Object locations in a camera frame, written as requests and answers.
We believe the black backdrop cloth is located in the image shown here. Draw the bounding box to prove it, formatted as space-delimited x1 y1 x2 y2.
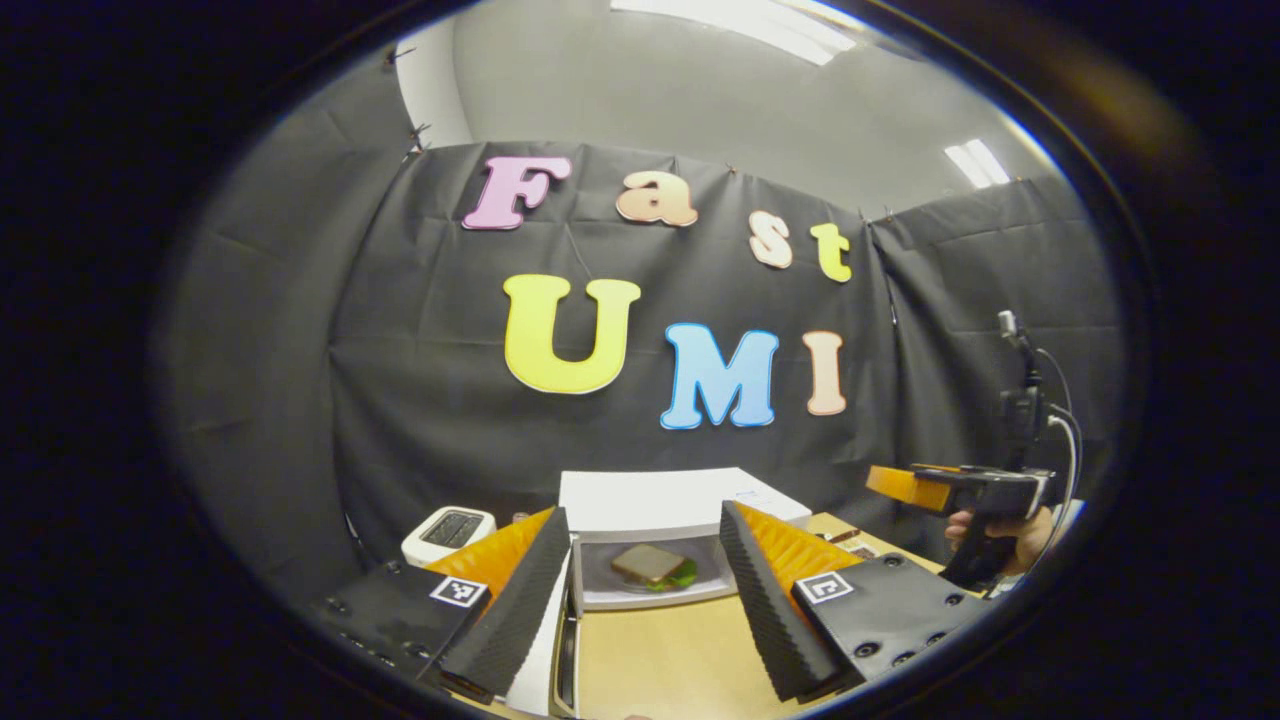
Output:
155 45 1126 611

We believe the white toaster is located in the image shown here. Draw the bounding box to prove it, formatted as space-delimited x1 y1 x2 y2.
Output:
401 506 498 569

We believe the sandwich with lettuce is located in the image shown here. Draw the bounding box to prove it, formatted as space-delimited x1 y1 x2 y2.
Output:
610 543 699 593

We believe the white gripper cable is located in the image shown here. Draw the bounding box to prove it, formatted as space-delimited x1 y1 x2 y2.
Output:
1045 413 1083 531

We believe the small ceiling light panel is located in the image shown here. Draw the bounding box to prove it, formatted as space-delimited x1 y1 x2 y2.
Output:
944 138 1011 189

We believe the white microwave oven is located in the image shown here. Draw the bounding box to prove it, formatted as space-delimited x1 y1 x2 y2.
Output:
505 467 813 719

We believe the large ceiling light panel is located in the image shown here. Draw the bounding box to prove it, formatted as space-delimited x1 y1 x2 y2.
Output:
610 0 861 66

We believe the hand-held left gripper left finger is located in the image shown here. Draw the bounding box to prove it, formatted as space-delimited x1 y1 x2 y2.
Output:
308 506 573 704

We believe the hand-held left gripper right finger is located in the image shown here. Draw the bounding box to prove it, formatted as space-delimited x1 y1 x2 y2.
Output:
718 500 993 703

